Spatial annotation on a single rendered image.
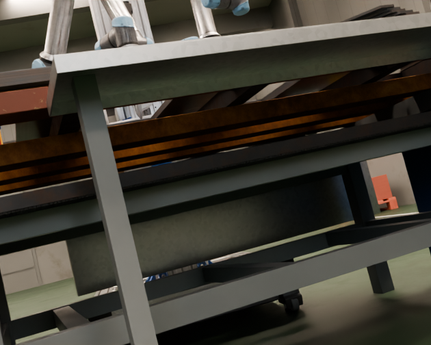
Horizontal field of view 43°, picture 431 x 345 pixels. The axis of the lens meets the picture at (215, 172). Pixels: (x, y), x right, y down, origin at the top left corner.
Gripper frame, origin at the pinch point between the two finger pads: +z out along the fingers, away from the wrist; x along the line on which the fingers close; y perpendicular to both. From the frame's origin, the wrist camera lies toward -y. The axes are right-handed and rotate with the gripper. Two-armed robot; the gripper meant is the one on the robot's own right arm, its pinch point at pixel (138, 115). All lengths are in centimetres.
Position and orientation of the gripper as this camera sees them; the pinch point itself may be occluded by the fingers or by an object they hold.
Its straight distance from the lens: 189.7
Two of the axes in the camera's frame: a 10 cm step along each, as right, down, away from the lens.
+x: -3.3, 1.7, 9.3
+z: 2.4, 9.7, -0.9
